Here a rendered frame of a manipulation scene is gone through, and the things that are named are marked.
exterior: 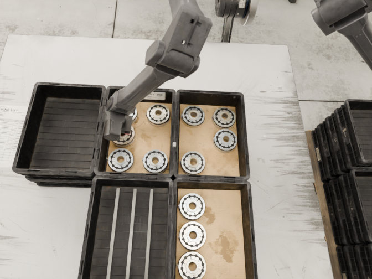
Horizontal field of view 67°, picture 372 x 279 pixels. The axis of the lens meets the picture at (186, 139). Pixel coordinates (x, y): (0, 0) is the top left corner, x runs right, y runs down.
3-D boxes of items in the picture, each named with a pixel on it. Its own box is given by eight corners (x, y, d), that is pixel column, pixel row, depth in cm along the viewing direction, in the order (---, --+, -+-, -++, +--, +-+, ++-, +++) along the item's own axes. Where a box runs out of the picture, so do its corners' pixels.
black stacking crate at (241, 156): (175, 103, 134) (176, 89, 124) (237, 106, 136) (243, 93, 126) (172, 185, 118) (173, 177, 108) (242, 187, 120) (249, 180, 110)
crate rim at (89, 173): (37, 84, 122) (35, 81, 120) (107, 88, 124) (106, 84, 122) (13, 174, 106) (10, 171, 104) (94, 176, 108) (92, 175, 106)
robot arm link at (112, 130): (137, 101, 97) (112, 94, 93) (134, 131, 93) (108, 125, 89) (124, 114, 107) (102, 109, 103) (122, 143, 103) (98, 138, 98)
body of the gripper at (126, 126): (131, 132, 110) (128, 124, 103) (104, 131, 109) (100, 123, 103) (133, 117, 112) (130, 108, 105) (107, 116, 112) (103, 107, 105)
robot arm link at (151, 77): (201, 49, 65) (159, 31, 60) (199, 71, 64) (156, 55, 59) (134, 102, 102) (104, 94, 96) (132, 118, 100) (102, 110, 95)
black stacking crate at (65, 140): (46, 97, 131) (35, 82, 120) (110, 99, 132) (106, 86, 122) (25, 180, 115) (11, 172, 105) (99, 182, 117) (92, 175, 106)
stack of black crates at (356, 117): (309, 130, 210) (345, 98, 168) (348, 131, 212) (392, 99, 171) (320, 183, 194) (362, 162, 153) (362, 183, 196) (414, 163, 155)
